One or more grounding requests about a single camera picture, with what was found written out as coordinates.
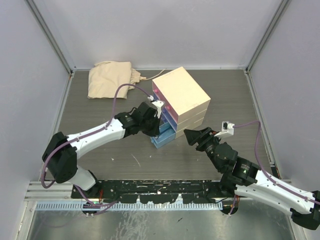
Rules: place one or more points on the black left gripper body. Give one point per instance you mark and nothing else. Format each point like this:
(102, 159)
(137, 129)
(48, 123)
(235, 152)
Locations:
(149, 127)

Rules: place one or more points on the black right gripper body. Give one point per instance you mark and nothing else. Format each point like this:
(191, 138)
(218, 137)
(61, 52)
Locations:
(209, 140)

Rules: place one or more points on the pastel mini drawer chest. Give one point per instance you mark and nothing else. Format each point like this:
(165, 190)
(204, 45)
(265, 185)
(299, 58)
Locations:
(185, 104)

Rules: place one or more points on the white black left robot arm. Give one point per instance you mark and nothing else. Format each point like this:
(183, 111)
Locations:
(61, 156)

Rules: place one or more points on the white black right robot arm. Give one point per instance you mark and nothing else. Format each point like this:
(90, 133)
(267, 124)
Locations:
(244, 178)

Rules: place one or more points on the beige folded cloth bag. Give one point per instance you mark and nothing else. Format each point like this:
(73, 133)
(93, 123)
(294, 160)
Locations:
(106, 76)

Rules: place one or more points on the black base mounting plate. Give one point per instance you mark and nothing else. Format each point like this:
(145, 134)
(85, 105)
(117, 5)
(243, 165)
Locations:
(159, 191)

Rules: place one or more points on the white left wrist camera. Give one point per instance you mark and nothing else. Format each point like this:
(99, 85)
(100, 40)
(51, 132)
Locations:
(158, 104)

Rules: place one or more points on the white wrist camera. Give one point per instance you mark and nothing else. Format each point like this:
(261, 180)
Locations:
(158, 104)
(227, 130)

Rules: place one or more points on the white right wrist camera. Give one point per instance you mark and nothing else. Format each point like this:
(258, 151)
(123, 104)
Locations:
(227, 130)

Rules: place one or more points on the light blue cable duct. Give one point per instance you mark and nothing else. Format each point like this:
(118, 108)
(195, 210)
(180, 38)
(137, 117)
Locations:
(80, 206)

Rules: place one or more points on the aluminium frame rail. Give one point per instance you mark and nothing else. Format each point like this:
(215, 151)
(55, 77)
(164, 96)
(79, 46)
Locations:
(57, 192)

